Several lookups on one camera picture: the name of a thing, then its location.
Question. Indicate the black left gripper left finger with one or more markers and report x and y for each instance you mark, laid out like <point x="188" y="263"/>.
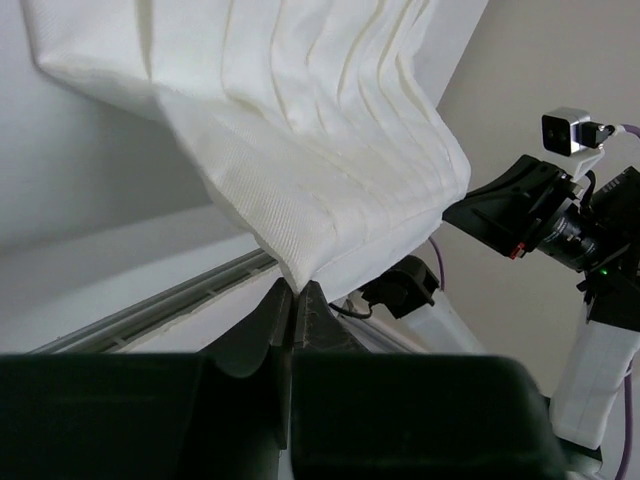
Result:
<point x="218" y="413"/>

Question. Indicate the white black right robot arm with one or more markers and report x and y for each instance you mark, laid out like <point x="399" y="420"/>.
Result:
<point x="607" y="341"/>

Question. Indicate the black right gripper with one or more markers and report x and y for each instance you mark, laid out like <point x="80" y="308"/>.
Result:
<point x="534" y="206"/>

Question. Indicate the white fabric skirt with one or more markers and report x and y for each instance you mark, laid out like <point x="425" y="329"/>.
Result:
<point x="304" y="118"/>

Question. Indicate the aluminium table edge rail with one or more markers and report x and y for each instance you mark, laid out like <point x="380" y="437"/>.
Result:
<point x="120" y="329"/>

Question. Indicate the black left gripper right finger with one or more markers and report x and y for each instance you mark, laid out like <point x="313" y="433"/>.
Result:
<point x="361" y="415"/>

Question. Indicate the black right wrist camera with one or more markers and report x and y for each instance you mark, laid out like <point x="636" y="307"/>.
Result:
<point x="576" y="144"/>

